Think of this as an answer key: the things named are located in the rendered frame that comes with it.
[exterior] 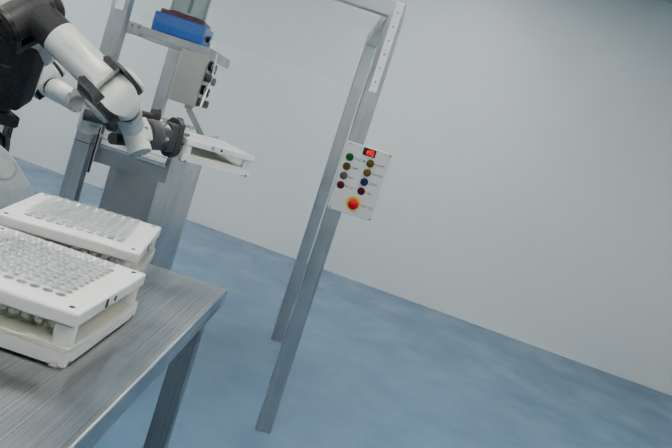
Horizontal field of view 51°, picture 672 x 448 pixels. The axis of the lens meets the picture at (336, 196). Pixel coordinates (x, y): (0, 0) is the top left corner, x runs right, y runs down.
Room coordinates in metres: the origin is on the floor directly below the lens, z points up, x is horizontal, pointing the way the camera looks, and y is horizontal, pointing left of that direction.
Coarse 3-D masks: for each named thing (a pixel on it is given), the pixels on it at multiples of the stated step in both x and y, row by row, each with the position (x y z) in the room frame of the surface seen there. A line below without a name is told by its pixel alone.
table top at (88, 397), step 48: (144, 288) 1.20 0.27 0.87; (192, 288) 1.28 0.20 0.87; (144, 336) 0.98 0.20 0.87; (192, 336) 1.12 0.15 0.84; (0, 384) 0.72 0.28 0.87; (48, 384) 0.76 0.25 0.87; (96, 384) 0.79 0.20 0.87; (144, 384) 0.87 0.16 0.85; (0, 432) 0.64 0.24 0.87; (48, 432) 0.66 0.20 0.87; (96, 432) 0.72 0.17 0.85
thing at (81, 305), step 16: (112, 272) 1.00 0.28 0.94; (128, 272) 1.02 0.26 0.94; (0, 288) 0.81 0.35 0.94; (16, 288) 0.82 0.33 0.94; (32, 288) 0.84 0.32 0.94; (80, 288) 0.89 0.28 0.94; (96, 288) 0.91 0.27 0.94; (112, 288) 0.93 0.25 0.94; (128, 288) 0.97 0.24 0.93; (16, 304) 0.80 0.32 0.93; (32, 304) 0.80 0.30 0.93; (48, 304) 0.80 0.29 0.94; (64, 304) 0.82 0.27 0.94; (80, 304) 0.83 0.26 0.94; (96, 304) 0.86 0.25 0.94; (64, 320) 0.80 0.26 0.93; (80, 320) 0.81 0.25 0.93
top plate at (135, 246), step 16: (16, 208) 1.17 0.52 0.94; (0, 224) 1.11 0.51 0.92; (16, 224) 1.11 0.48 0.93; (32, 224) 1.12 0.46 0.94; (48, 224) 1.14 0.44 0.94; (64, 224) 1.17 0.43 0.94; (144, 224) 1.36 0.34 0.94; (64, 240) 1.13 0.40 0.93; (80, 240) 1.13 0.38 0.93; (96, 240) 1.14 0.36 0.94; (112, 240) 1.17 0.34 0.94; (128, 240) 1.20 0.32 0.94; (144, 240) 1.24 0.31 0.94; (112, 256) 1.14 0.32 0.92; (128, 256) 1.14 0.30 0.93
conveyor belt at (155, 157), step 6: (102, 138) 2.64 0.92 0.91; (102, 144) 2.64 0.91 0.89; (108, 144) 2.64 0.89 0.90; (114, 150) 2.65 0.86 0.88; (120, 150) 2.65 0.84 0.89; (126, 150) 2.65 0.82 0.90; (156, 150) 2.72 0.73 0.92; (138, 156) 2.65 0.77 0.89; (144, 156) 2.65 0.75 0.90; (150, 156) 2.65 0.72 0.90; (156, 156) 2.66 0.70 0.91; (162, 156) 2.66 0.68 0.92; (150, 162) 2.66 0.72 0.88; (156, 162) 2.66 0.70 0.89; (162, 162) 2.66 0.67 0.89
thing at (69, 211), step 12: (60, 204) 1.26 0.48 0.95; (72, 204) 1.29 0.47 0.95; (60, 216) 1.18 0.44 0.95; (72, 216) 1.22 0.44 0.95; (84, 216) 1.24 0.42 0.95; (96, 216) 1.26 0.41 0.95; (108, 216) 1.29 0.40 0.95; (120, 216) 1.32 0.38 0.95; (84, 228) 1.18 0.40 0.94; (96, 228) 1.19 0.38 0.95; (108, 228) 1.21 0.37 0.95; (120, 228) 1.23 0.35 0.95; (48, 240) 1.18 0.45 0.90
